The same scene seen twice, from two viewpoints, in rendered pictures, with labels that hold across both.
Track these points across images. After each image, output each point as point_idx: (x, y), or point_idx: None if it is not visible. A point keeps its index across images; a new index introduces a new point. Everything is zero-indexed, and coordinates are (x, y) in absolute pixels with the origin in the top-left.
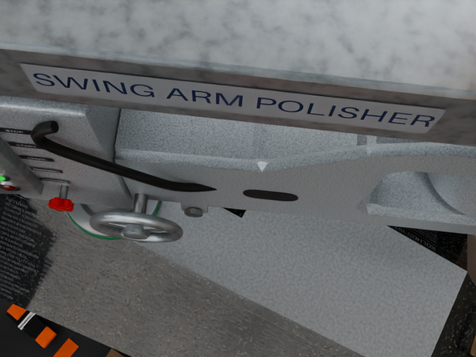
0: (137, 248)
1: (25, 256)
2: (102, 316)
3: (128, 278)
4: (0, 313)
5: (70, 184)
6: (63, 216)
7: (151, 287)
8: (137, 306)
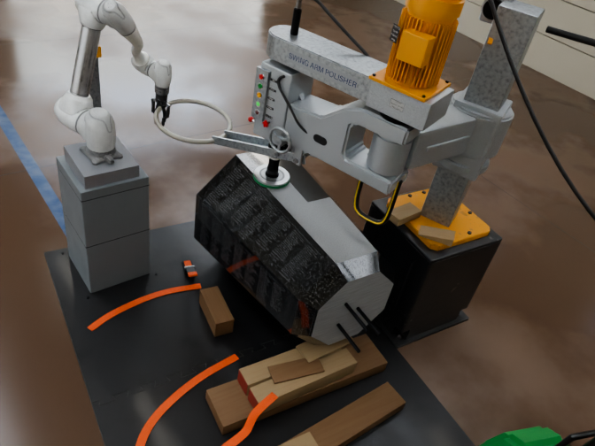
0: (267, 192)
1: (227, 189)
2: (237, 218)
3: (257, 203)
4: (180, 261)
5: (271, 120)
6: (251, 176)
7: (263, 208)
8: (253, 215)
